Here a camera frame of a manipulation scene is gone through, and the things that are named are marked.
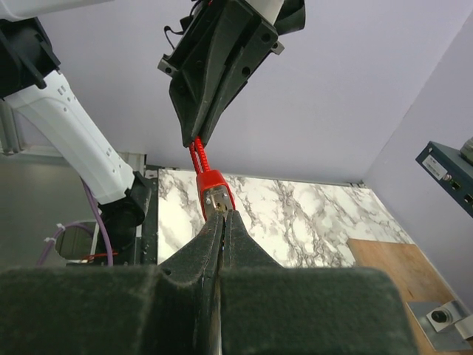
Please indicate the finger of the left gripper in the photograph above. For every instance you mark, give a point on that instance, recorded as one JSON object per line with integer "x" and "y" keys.
{"x": 199, "y": 59}
{"x": 252, "y": 47}

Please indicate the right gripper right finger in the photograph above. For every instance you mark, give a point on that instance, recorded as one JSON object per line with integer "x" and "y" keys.
{"x": 269, "y": 309}

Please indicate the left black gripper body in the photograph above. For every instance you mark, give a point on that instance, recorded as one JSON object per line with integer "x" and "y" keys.
{"x": 285, "y": 16}

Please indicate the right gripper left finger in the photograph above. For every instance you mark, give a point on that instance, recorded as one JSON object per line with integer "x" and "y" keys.
{"x": 171, "y": 308}

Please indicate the red cable lock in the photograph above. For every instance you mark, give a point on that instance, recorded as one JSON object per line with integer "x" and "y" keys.
{"x": 214, "y": 193}

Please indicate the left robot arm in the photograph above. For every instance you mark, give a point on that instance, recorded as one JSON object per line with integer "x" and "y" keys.
{"x": 33, "y": 85}

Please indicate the wooden board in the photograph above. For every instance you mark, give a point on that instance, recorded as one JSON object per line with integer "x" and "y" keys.
{"x": 414, "y": 276}

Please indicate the dark teal rack device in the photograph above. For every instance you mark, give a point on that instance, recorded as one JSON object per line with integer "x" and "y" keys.
{"x": 451, "y": 172}

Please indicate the grey plastic case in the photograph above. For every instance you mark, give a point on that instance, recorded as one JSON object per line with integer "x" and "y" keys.
{"x": 466, "y": 151}

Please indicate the black mounting rail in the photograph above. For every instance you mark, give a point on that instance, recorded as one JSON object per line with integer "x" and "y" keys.
{"x": 148, "y": 214}

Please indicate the metal stand post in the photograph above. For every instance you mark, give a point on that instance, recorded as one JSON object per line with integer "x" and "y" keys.
{"x": 447, "y": 327}

